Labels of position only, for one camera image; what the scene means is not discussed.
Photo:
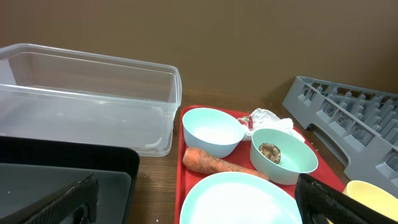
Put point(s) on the red snack wrapper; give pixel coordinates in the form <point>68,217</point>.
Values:
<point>246,121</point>

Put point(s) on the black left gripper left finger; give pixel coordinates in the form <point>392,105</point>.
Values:
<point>75,203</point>

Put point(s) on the light blue rice bowl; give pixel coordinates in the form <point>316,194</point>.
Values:
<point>214,131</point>

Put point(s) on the brown mushroom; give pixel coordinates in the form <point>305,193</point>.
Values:
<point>270,151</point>

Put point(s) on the black plastic tray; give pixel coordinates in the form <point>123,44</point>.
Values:
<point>32,169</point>

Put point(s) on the red serving tray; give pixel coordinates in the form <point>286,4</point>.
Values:
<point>186,179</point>

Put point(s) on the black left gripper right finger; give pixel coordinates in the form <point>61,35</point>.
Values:
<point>319,203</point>

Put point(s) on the orange carrot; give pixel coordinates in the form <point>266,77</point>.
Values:
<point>200,161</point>

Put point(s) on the clear plastic bin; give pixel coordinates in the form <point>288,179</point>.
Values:
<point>65,95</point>

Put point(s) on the light blue plate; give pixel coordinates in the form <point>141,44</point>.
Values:
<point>234,197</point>

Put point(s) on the yellow cup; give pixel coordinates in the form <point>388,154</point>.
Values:
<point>373,197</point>

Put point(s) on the green bowl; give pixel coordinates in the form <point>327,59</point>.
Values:
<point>296,156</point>

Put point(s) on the grey dishwasher rack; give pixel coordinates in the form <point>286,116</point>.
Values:
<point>358,125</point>

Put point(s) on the white napkin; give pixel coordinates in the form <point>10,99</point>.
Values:
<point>265,119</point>

